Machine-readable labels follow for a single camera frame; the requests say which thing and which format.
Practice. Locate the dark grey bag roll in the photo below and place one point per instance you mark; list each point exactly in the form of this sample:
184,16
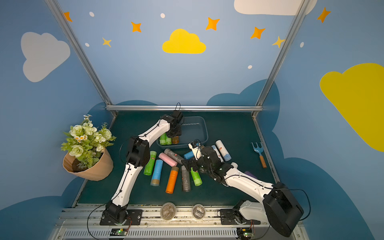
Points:
174,156

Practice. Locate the orange bag roll gold end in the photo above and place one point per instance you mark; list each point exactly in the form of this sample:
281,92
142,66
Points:
175,140

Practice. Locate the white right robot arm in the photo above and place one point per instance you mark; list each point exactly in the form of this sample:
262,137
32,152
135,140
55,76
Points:
276,204

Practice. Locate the blue bag roll gold end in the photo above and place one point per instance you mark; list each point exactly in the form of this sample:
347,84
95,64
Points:
156,177

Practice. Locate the blue garden fork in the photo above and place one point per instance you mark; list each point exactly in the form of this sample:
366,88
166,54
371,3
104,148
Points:
258,148

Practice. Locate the right clear round dish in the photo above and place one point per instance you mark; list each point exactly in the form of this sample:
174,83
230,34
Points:
198,211

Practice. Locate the purple object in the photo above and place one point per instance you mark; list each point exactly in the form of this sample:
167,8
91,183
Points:
250,174

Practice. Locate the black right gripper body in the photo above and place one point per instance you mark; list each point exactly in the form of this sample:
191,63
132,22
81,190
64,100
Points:
197,162

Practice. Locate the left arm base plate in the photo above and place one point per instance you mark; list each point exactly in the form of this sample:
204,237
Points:
122,218

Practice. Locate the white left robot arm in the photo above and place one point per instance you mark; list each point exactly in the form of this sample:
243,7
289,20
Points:
137,158

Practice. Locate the artificial flower bouquet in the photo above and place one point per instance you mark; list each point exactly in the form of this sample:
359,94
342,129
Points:
86,143

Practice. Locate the beige flower pot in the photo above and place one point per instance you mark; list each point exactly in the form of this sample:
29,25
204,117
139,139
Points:
96,173

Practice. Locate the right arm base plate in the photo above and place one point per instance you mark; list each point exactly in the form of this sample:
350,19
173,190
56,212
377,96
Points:
233,217

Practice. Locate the green bag roll red label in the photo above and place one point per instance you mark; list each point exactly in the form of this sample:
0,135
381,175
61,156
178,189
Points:
148,170

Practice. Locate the metal rail frame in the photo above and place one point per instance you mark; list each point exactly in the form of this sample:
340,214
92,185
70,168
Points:
83,223

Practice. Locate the left clear round dish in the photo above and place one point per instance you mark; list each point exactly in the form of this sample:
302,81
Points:
168,211

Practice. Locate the clear round dish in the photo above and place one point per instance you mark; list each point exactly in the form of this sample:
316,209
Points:
198,211
168,211

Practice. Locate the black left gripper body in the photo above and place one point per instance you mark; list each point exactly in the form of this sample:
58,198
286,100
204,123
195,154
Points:
174,130

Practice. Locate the bright green bag roll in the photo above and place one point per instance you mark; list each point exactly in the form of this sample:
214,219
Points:
196,178

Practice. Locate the teal plastic storage box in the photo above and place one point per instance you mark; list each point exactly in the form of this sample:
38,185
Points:
193,128

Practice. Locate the pink bag roll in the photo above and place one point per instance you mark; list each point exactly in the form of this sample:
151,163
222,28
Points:
168,160

